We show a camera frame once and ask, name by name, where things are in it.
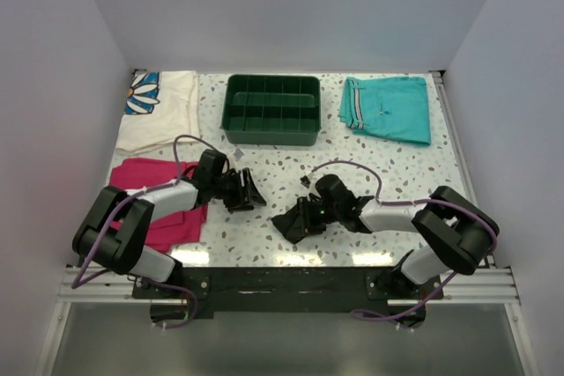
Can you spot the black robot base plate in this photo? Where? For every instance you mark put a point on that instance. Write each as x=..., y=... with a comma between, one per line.
x=366, y=292

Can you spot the folded pink cloth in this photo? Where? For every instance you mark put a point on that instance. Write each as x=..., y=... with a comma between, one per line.
x=180, y=228

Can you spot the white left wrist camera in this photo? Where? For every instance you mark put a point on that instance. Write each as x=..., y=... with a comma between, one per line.
x=237, y=154

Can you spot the folded teal shorts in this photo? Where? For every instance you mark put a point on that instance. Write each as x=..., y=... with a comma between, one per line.
x=391, y=108

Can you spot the aluminium frame rail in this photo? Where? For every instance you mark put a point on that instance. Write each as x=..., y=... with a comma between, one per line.
x=108, y=288

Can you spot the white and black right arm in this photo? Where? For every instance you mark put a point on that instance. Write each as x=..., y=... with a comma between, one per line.
x=458, y=235

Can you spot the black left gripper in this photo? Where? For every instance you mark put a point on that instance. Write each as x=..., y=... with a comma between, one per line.
x=245, y=196

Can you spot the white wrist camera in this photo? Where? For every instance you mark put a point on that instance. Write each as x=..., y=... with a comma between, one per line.
x=237, y=154
x=308, y=181

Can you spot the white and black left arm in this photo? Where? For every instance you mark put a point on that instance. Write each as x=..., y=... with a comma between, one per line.
x=114, y=231

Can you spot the black striped underwear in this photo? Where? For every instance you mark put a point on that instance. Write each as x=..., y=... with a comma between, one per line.
x=290, y=226

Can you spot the green plastic divided tray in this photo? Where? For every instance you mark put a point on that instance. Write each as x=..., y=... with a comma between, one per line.
x=272, y=110

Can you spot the cream daisy print shirt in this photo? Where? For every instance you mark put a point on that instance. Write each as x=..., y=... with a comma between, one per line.
x=160, y=106

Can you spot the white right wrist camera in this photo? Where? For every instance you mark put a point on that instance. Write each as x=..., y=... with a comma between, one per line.
x=308, y=181

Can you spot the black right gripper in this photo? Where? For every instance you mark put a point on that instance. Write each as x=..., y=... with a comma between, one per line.
x=305, y=205

